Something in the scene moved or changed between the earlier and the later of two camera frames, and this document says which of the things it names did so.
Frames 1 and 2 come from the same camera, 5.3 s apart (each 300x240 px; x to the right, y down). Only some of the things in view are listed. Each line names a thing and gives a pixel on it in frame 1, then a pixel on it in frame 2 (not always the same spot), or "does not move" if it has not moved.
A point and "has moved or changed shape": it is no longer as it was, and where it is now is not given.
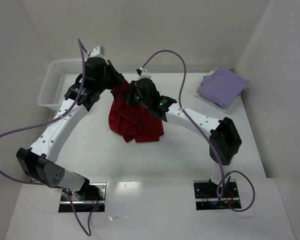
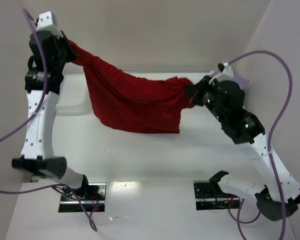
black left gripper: (114, 77) → (65, 46)
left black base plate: (91, 195) does not move
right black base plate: (206, 197) does not move
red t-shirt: (130, 122) has moved or changed shape
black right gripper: (132, 90) → (198, 91)
